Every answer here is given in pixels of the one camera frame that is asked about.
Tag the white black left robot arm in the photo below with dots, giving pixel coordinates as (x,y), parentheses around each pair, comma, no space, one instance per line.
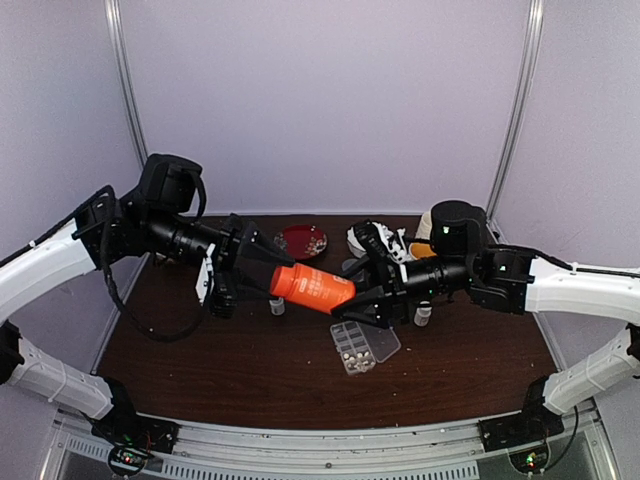
(104,230)

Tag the floral mug yellow inside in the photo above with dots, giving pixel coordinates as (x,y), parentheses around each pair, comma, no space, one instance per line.
(421,250)

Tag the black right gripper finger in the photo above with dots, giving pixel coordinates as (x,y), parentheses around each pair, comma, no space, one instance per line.
(372,307)
(358,270)

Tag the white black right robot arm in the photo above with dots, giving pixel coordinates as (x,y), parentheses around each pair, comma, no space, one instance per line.
(504,278)

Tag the left aluminium frame post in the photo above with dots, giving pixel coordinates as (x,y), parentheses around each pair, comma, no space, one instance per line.
(117,37)

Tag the red floral plate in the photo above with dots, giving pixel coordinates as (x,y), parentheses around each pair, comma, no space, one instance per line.
(302,242)

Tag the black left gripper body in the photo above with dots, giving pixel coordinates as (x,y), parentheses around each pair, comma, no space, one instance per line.
(229,244)

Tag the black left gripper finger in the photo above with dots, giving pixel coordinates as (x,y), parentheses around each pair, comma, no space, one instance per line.
(249,289)
(255,245)

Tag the aluminium frame post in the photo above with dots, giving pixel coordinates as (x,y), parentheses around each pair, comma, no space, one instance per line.
(528,63)
(117,37)

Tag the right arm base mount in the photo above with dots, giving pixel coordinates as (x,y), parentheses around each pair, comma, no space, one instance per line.
(525,438)

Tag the orange pill bottle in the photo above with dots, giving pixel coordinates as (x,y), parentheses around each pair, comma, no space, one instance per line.
(311,288)

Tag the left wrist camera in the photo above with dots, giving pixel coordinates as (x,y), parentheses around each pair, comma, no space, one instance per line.
(216,301)

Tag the right aluminium frame post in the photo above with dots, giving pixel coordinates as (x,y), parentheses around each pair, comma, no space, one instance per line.
(528,63)

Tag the cream ribbed ceramic mug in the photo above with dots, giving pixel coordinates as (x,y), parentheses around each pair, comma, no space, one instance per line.
(424,227)

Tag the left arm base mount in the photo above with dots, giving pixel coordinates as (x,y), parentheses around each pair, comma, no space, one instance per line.
(134,441)

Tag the white scalloped bowl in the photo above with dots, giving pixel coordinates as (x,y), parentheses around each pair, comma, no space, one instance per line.
(353,244)

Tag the small white pill bottle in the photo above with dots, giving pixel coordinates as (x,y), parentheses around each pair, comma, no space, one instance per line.
(277,306)

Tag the clear plastic pill organizer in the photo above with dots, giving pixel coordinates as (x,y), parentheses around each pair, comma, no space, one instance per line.
(361,347)

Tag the front aluminium rail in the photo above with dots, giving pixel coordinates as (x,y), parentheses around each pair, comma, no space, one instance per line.
(452,450)

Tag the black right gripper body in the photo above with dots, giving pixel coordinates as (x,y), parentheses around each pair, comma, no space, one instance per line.
(388,277)

